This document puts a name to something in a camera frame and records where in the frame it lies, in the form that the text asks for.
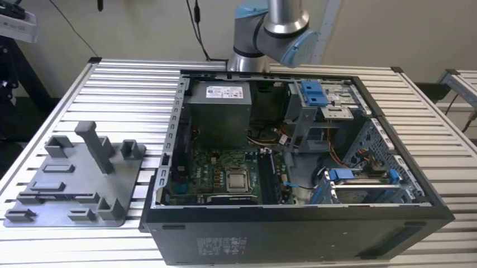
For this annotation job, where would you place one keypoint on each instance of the dark RAM stick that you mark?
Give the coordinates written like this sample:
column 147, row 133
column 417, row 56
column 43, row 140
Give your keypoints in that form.
column 67, row 195

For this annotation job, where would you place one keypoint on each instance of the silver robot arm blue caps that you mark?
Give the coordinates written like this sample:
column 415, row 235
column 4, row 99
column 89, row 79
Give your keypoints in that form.
column 275, row 36

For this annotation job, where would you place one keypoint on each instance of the black table corner cap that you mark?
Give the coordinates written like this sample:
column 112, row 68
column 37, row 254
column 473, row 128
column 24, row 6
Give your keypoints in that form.
column 398, row 69
column 95, row 59

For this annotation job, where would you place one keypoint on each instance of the black hanging antenna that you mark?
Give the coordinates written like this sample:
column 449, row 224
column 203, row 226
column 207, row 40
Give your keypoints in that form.
column 99, row 5

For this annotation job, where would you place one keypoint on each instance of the grey plastic parts rack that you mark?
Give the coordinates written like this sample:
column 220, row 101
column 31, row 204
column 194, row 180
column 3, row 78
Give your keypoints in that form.
column 73, row 181

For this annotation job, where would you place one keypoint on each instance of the black case fan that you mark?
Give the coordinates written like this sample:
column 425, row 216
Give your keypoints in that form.
column 182, row 145

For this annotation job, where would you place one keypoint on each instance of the grey power supply unit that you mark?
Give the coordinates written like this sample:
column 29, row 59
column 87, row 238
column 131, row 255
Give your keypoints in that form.
column 219, row 117

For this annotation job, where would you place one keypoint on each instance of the green motherboard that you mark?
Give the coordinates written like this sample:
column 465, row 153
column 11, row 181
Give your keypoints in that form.
column 246, row 159

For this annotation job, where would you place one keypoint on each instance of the silver CPU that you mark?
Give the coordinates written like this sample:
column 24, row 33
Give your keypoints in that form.
column 238, row 182

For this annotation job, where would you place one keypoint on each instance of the black graphics card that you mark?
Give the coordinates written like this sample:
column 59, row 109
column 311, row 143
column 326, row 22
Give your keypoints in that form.
column 231, row 199

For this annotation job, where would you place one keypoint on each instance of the black open PC case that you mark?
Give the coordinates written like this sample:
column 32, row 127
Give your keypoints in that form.
column 298, row 237

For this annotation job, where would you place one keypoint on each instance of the perforated metal disk bay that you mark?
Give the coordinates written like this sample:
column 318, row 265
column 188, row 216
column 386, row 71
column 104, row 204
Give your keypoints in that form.
column 379, row 134

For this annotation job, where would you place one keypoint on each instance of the hard disk in blue carrier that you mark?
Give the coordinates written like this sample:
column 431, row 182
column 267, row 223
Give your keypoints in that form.
column 357, row 195

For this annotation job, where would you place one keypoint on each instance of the metal slat side table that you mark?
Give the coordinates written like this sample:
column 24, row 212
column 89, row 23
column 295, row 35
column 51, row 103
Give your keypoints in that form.
column 458, row 83

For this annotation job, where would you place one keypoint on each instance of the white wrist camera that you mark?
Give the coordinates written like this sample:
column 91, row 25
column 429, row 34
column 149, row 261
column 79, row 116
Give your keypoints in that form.
column 19, row 28

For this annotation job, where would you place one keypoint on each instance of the white perforated wall rail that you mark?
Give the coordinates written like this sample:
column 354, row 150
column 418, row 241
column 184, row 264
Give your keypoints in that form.
column 329, row 28

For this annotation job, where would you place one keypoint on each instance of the black box by wall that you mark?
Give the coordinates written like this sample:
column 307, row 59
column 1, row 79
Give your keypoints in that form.
column 427, row 92

